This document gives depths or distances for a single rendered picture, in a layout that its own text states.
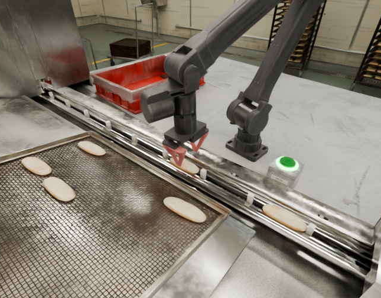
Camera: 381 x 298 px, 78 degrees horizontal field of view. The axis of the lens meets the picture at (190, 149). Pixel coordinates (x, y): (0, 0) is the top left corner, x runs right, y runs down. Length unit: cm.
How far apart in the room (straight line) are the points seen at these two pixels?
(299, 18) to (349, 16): 415
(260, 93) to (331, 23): 426
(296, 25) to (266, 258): 56
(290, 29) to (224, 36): 21
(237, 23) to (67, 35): 88
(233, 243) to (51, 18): 111
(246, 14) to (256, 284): 54
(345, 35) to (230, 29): 438
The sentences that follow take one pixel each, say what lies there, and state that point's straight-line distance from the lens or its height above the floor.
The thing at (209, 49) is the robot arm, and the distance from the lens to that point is 53.
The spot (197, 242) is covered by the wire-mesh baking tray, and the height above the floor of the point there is 91.
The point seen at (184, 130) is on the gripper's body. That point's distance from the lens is 58.
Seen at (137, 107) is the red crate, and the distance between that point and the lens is 102.
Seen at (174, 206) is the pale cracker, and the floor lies 91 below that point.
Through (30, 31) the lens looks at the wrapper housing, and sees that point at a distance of 122.
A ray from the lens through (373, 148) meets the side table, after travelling 101.
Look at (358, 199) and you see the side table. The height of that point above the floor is 82.
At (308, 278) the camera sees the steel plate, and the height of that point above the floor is 82.
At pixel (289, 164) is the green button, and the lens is 65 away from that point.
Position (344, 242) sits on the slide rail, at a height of 85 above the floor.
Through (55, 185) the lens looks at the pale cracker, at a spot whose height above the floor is 93.
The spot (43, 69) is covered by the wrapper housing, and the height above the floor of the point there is 96.
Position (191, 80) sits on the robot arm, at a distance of 51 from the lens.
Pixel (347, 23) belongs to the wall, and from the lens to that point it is 488.
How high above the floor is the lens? 129
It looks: 36 degrees down
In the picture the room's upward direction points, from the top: straight up
